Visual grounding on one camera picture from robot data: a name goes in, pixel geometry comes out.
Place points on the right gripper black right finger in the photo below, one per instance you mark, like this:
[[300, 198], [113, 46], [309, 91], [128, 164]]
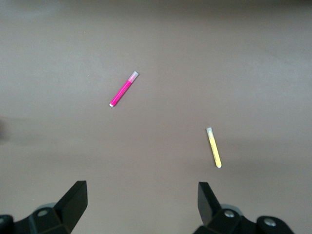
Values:
[[209, 209]]

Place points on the yellow highlighter pen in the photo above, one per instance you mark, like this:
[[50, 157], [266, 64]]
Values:
[[214, 150]]

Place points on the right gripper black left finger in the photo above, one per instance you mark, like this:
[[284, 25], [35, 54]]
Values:
[[68, 209]]

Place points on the pink highlighter pen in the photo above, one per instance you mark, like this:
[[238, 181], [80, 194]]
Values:
[[122, 91]]

